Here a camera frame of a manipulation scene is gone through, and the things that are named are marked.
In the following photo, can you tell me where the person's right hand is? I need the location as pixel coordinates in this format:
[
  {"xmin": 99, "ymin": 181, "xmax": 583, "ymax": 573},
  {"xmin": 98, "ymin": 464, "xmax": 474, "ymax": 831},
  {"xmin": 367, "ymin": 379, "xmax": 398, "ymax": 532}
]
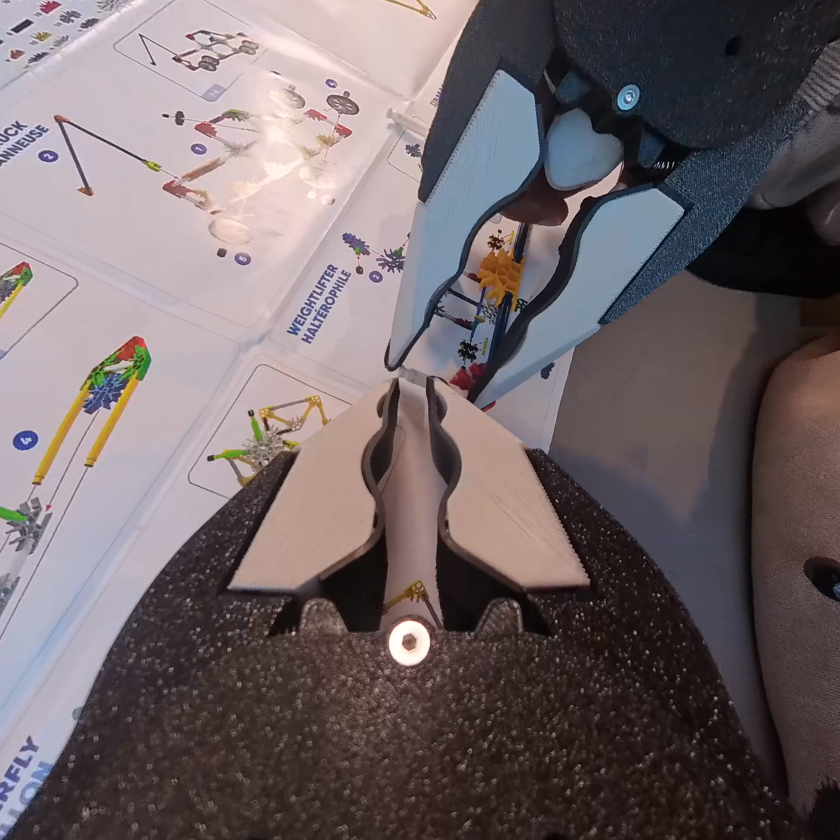
[{"xmin": 504, "ymin": 176, "xmax": 571, "ymax": 228}]

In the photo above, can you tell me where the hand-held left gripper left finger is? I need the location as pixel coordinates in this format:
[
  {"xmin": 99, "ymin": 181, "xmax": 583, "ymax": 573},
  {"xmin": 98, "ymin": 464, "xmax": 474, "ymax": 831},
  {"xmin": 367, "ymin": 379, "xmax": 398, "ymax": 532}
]
[{"xmin": 226, "ymin": 377, "xmax": 403, "ymax": 595}]

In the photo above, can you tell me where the blue rod orange connector assembly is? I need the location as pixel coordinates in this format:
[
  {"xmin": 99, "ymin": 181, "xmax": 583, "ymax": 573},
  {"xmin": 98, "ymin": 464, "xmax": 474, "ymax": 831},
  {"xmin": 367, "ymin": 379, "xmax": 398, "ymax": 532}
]
[{"xmin": 476, "ymin": 222, "xmax": 532, "ymax": 395}]

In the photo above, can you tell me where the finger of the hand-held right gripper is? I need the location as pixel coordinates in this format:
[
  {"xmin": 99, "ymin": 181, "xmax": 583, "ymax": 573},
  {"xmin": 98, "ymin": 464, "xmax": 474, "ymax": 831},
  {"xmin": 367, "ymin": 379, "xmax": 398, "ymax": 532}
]
[
  {"xmin": 384, "ymin": 69, "xmax": 549, "ymax": 371},
  {"xmin": 471, "ymin": 182, "xmax": 704, "ymax": 413}
]

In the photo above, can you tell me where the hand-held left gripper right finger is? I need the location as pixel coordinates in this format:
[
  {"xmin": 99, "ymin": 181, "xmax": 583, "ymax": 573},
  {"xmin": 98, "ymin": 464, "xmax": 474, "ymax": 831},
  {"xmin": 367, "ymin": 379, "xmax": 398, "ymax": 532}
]
[{"xmin": 425, "ymin": 375, "xmax": 592, "ymax": 595}]

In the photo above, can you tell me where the person's right forearm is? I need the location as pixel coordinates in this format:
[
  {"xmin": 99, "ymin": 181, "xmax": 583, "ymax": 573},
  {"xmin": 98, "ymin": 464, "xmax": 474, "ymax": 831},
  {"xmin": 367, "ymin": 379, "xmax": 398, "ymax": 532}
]
[{"xmin": 742, "ymin": 56, "xmax": 840, "ymax": 211}]

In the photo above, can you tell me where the printed instruction sheet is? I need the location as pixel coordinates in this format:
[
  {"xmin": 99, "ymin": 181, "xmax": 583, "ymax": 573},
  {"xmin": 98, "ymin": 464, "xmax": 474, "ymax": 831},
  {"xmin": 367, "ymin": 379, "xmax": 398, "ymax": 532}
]
[{"xmin": 0, "ymin": 0, "xmax": 577, "ymax": 840}]

